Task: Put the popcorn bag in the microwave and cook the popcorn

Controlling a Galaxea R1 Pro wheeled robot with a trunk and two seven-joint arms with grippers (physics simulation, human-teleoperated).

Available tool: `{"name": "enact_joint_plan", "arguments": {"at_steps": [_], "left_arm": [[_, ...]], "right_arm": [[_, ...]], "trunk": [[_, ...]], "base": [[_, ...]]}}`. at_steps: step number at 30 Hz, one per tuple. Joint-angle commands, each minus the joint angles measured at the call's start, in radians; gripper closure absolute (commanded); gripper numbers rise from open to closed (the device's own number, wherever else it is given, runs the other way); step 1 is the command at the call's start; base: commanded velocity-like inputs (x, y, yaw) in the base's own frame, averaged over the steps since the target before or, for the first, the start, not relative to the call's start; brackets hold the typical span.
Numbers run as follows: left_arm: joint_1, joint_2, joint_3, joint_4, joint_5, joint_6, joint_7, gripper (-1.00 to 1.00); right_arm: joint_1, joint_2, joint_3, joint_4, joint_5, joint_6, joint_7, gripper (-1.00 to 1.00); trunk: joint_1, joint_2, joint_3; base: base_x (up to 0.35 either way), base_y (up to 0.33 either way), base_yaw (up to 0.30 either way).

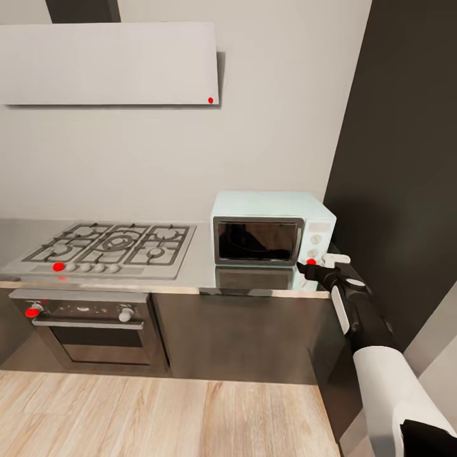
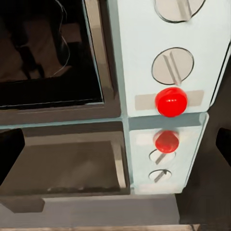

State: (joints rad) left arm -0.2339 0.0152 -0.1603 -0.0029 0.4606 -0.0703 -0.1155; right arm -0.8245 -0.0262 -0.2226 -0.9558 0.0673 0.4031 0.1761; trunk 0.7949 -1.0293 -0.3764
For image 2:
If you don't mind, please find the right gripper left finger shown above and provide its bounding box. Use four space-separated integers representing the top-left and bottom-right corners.
0 128 25 186

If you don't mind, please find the microwave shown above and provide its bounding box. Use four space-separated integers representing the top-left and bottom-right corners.
0 0 231 126

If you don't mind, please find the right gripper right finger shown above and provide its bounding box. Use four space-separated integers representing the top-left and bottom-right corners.
216 128 231 167

